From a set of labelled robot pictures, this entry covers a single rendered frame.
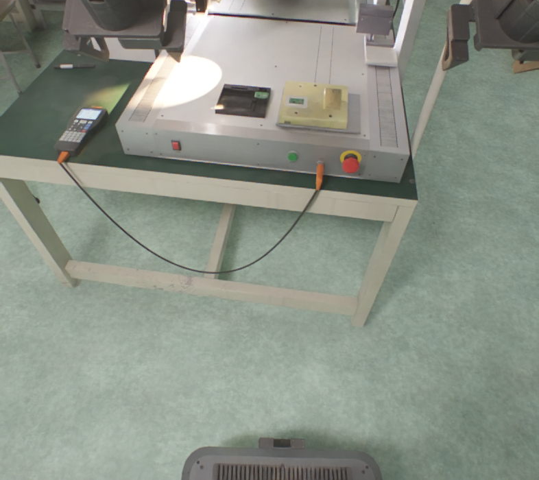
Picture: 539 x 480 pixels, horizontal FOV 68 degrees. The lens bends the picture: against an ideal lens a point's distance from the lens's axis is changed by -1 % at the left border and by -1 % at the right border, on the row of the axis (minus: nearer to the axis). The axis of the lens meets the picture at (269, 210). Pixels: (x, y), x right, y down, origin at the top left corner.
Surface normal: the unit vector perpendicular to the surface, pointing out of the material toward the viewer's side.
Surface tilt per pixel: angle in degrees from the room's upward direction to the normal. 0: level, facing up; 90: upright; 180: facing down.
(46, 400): 0
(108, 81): 0
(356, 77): 0
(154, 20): 30
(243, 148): 90
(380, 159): 90
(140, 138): 90
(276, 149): 90
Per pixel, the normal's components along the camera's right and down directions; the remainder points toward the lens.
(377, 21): -0.14, 0.75
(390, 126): 0.01, -0.65
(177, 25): 0.00, -0.18
